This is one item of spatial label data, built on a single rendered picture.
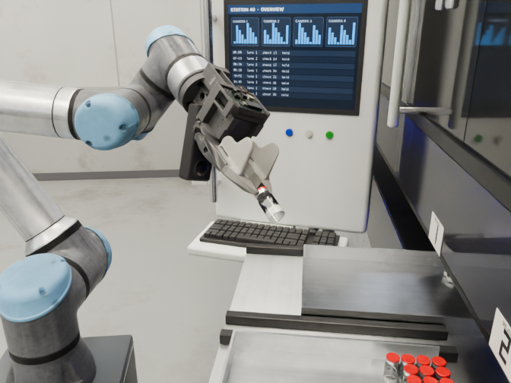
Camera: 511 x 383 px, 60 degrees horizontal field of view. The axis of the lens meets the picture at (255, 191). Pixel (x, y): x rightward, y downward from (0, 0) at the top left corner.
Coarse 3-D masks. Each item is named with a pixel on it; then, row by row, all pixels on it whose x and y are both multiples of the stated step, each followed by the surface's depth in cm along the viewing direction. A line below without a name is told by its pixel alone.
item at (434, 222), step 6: (432, 216) 91; (432, 222) 91; (438, 222) 87; (432, 228) 91; (438, 228) 87; (432, 234) 91; (438, 234) 87; (432, 240) 91; (438, 240) 86; (438, 246) 86; (438, 252) 86
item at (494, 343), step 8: (496, 312) 60; (496, 320) 60; (504, 320) 57; (496, 328) 60; (496, 336) 59; (504, 336) 57; (496, 344) 59; (496, 352) 59; (504, 352) 57; (504, 368) 57
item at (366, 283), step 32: (320, 256) 107; (352, 256) 106; (384, 256) 105; (416, 256) 104; (320, 288) 95; (352, 288) 95; (384, 288) 95; (416, 288) 95; (448, 288) 95; (384, 320) 82; (416, 320) 81; (448, 320) 80
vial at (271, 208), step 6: (264, 192) 57; (258, 198) 57; (264, 198) 56; (270, 198) 56; (264, 204) 56; (270, 204) 55; (276, 204) 55; (264, 210) 56; (270, 210) 55; (276, 210) 55; (282, 210) 55; (270, 216) 55; (276, 216) 55; (282, 216) 56
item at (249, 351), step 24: (240, 336) 76; (264, 336) 76; (288, 336) 75; (312, 336) 75; (240, 360) 74; (264, 360) 74; (288, 360) 74; (312, 360) 74; (336, 360) 74; (360, 360) 74; (384, 360) 74
